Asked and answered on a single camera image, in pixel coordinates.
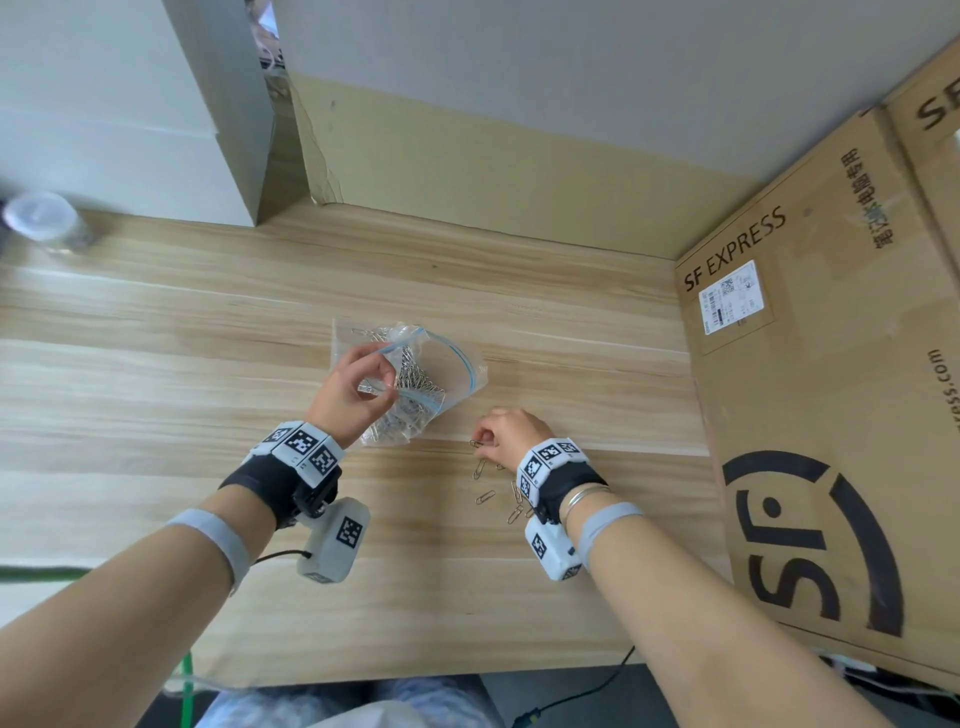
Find light wooden table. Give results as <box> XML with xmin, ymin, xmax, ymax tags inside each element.
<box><xmin>0</xmin><ymin>198</ymin><xmax>733</xmax><ymax>688</ymax></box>

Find grey left forearm strap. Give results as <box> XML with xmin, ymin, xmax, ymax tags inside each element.
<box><xmin>166</xmin><ymin>508</ymin><xmax>253</xmax><ymax>595</ymax></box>

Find white cabinet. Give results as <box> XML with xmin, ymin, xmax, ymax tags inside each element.
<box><xmin>0</xmin><ymin>0</ymin><xmax>275</xmax><ymax>228</ymax></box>

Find white shipping label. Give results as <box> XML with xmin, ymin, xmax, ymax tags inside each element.
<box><xmin>697</xmin><ymin>260</ymin><xmax>766</xmax><ymax>337</ymax></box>

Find gathered bunch of paper clips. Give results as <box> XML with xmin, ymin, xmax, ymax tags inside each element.
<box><xmin>359</xmin><ymin>348</ymin><xmax>448</xmax><ymax>448</ymax></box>

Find person's right hand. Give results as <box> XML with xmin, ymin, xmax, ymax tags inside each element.
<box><xmin>472</xmin><ymin>407</ymin><xmax>558</xmax><ymax>472</ymax></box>

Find grey right forearm strap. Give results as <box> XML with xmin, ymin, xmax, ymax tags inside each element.
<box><xmin>575</xmin><ymin>502</ymin><xmax>645</xmax><ymax>571</ymax></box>

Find plain brown cardboard box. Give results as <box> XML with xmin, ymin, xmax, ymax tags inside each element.
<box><xmin>884</xmin><ymin>41</ymin><xmax>960</xmax><ymax>279</ymax></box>

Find wrist white camera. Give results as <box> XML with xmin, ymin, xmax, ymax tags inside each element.
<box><xmin>524</xmin><ymin>515</ymin><xmax>585</xmax><ymax>583</ymax></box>
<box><xmin>296</xmin><ymin>497</ymin><xmax>373</xmax><ymax>585</ymax></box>

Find tan cardboard back panel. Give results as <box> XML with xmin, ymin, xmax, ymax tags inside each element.
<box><xmin>288</xmin><ymin>72</ymin><xmax>763</xmax><ymax>260</ymax></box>

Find marker wristband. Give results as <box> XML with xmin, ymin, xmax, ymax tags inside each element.
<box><xmin>218</xmin><ymin>421</ymin><xmax>348</xmax><ymax>530</ymax></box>
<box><xmin>515</xmin><ymin>437</ymin><xmax>607</xmax><ymax>525</ymax></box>

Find large cardboard box round logo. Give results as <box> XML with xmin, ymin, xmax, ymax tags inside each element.
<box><xmin>673</xmin><ymin>112</ymin><xmax>960</xmax><ymax>673</ymax></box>

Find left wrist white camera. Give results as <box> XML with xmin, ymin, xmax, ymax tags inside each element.
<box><xmin>296</xmin><ymin>497</ymin><xmax>373</xmax><ymax>585</ymax></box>

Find person's left forearm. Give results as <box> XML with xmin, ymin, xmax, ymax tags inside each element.
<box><xmin>0</xmin><ymin>485</ymin><xmax>279</xmax><ymax>728</ymax></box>

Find long black cable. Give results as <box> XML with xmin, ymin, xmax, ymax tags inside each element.
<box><xmin>512</xmin><ymin>646</ymin><xmax>637</xmax><ymax>728</ymax></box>

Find clear bottle white cap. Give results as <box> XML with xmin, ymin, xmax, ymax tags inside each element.
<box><xmin>2</xmin><ymin>191</ymin><xmax>95</xmax><ymax>253</ymax></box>

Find person's left hand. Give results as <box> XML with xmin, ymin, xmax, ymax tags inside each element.
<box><xmin>305</xmin><ymin>342</ymin><xmax>400</xmax><ymax>450</ymax></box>

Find left marker wristband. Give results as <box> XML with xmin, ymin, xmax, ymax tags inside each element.
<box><xmin>218</xmin><ymin>421</ymin><xmax>348</xmax><ymax>530</ymax></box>

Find pile of silver paper clips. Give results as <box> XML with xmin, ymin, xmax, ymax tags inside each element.
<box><xmin>468</xmin><ymin>438</ymin><xmax>538</xmax><ymax>526</ymax></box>

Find silver bracelet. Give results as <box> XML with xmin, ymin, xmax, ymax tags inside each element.
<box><xmin>560</xmin><ymin>483</ymin><xmax>613</xmax><ymax>526</ymax></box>

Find person's right forearm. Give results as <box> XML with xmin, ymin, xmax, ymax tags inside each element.
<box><xmin>562</xmin><ymin>494</ymin><xmax>894</xmax><ymax>728</ymax></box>

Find person's legs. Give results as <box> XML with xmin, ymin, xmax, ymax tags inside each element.
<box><xmin>194</xmin><ymin>674</ymin><xmax>504</xmax><ymax>728</ymax></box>

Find right marker wristband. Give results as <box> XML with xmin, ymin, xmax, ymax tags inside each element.
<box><xmin>515</xmin><ymin>437</ymin><xmax>607</xmax><ymax>525</ymax></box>

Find clear zip plastic bag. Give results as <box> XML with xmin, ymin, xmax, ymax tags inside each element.
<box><xmin>329</xmin><ymin>318</ymin><xmax>489</xmax><ymax>449</ymax></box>

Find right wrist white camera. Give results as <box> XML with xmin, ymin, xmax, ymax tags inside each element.
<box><xmin>524</xmin><ymin>515</ymin><xmax>585</xmax><ymax>583</ymax></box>

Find grey forearm strap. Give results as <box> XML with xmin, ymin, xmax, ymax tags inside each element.
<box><xmin>166</xmin><ymin>508</ymin><xmax>253</xmax><ymax>595</ymax></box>
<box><xmin>575</xmin><ymin>502</ymin><xmax>645</xmax><ymax>571</ymax></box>

